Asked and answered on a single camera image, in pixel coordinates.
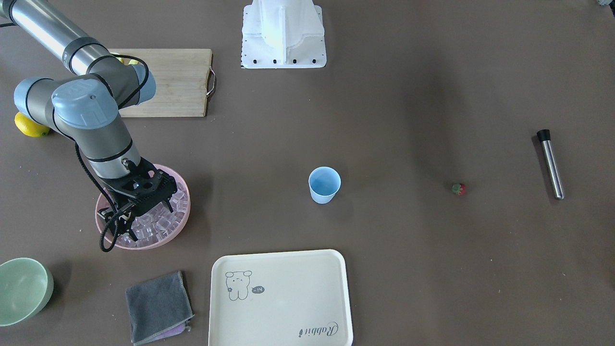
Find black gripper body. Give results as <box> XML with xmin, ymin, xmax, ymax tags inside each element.
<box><xmin>103</xmin><ymin>158</ymin><xmax>177</xmax><ymax>219</ymax></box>

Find light blue plastic cup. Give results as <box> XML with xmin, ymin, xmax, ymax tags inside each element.
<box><xmin>308</xmin><ymin>166</ymin><xmax>341</xmax><ymax>204</ymax></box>

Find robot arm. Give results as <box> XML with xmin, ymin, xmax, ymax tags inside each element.
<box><xmin>1</xmin><ymin>0</ymin><xmax>177</xmax><ymax>218</ymax></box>

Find pink bowl of ice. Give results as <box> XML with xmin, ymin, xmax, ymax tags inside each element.
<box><xmin>114</xmin><ymin>164</ymin><xmax>191</xmax><ymax>250</ymax></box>

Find grey folded cloth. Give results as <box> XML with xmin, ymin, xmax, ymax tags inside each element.
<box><xmin>125</xmin><ymin>270</ymin><xmax>194</xmax><ymax>346</ymax></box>

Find yellow lemon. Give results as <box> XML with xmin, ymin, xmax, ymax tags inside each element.
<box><xmin>14</xmin><ymin>111</ymin><xmax>51</xmax><ymax>138</ymax></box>

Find wooden cutting board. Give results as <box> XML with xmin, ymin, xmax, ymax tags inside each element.
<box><xmin>111</xmin><ymin>48</ymin><xmax>215</xmax><ymax>118</ymax></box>

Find cream rabbit tray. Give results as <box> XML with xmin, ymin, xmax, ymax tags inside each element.
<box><xmin>207</xmin><ymin>249</ymin><xmax>354</xmax><ymax>346</ymax></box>

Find red strawberry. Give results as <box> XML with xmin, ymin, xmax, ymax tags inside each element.
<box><xmin>452</xmin><ymin>183</ymin><xmax>467</xmax><ymax>196</ymax></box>

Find steel muddler black tip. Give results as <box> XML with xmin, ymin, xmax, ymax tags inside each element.
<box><xmin>536</xmin><ymin>129</ymin><xmax>565</xmax><ymax>200</ymax></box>

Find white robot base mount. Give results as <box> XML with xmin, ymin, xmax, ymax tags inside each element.
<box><xmin>240</xmin><ymin>0</ymin><xmax>327</xmax><ymax>69</ymax></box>

